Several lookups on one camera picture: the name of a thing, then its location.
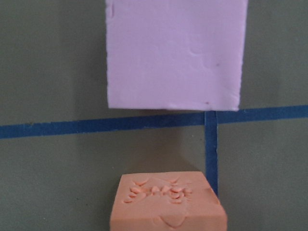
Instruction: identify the orange foam cube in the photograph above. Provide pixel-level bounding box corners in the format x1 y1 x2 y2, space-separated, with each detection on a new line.
110 171 227 231

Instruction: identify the pink foam cube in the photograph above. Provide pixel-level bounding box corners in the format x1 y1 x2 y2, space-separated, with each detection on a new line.
105 0 248 111

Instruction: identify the brown paper table cover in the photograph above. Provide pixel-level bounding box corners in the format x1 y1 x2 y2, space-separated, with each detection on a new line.
0 0 308 231

